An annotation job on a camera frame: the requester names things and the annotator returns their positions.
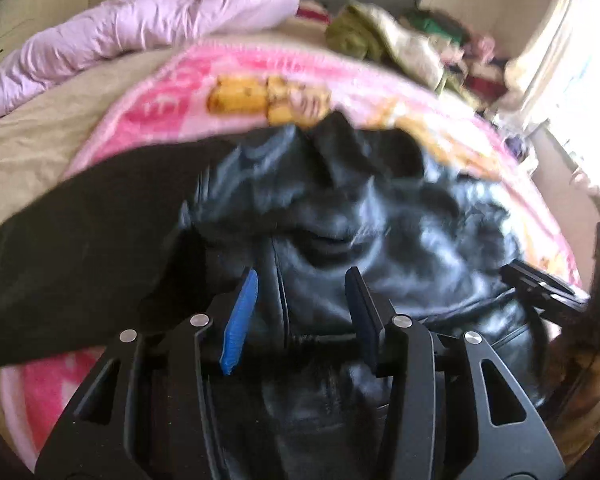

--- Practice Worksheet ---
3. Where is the black leather jacket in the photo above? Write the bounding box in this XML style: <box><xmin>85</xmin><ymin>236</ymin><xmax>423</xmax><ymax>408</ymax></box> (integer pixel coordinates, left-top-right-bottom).
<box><xmin>0</xmin><ymin>113</ymin><xmax>546</xmax><ymax>479</ymax></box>

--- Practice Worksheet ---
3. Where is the cream curtain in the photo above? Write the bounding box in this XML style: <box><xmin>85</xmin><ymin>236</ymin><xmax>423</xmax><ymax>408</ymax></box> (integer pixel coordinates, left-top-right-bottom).
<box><xmin>500</xmin><ymin>0</ymin><xmax>600</xmax><ymax>196</ymax></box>

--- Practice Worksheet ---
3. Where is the pile of folded clothes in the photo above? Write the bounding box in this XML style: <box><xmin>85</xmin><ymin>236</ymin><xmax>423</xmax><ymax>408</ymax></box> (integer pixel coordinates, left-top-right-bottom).
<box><xmin>399</xmin><ymin>8</ymin><xmax>509</xmax><ymax>113</ymax></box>

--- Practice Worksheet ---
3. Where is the right hand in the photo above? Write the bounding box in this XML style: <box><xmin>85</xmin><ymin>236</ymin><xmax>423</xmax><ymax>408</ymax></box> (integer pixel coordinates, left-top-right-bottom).
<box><xmin>542</xmin><ymin>334</ymin><xmax>600</xmax><ymax>469</ymax></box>

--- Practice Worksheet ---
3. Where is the pink cartoon fleece blanket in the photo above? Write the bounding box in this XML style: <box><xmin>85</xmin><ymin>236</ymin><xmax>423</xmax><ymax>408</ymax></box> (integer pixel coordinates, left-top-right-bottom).
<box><xmin>0</xmin><ymin>41</ymin><xmax>581</xmax><ymax>470</ymax></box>

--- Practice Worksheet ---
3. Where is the lilac quilted duvet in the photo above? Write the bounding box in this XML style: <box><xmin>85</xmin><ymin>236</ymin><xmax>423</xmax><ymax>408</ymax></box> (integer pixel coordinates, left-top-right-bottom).
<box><xmin>0</xmin><ymin>0</ymin><xmax>300</xmax><ymax>118</ymax></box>

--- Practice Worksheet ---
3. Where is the green and cream blanket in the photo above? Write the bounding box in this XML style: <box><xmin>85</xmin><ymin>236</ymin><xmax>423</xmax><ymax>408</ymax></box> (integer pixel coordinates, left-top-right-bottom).
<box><xmin>325</xmin><ymin>1</ymin><xmax>445</xmax><ymax>93</ymax></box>

